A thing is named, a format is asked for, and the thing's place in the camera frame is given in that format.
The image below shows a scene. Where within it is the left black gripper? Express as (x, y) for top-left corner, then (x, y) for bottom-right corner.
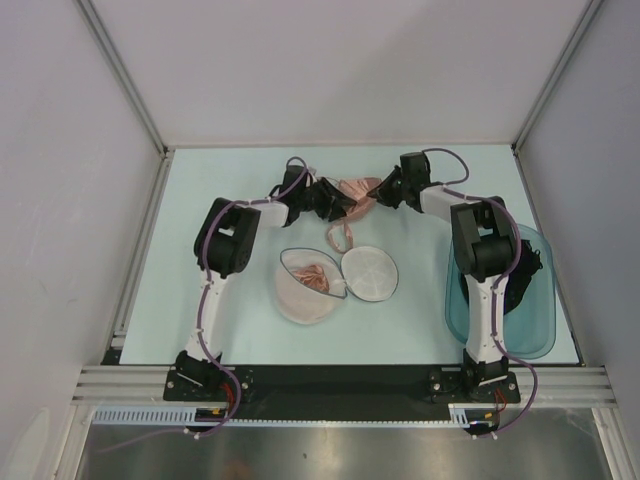
(296, 178), (357, 222)

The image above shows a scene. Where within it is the pink satin bra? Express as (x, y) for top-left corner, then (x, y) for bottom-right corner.
(325, 177), (382, 254)
(292, 264), (330, 294)

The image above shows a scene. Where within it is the white mesh laundry bag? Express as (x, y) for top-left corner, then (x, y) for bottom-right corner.
(275, 246), (399, 325)

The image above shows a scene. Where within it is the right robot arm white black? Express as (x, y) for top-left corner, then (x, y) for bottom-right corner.
(367, 148), (522, 401)

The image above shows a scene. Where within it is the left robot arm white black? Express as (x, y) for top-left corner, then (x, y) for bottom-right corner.
(167, 156), (357, 400)

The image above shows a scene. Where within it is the black bra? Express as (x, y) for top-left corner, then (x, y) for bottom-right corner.
(453, 235), (544, 315)

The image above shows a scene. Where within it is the teal plastic basin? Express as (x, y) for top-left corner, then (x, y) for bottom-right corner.
(445, 225), (556, 360)

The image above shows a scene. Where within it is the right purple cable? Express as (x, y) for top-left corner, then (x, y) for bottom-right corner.
(422, 146), (541, 436)

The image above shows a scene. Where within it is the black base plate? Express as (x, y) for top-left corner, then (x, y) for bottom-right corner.
(163, 365), (521, 419)

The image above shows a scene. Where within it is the white slotted cable duct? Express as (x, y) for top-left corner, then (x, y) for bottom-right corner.
(92, 404), (498, 429)

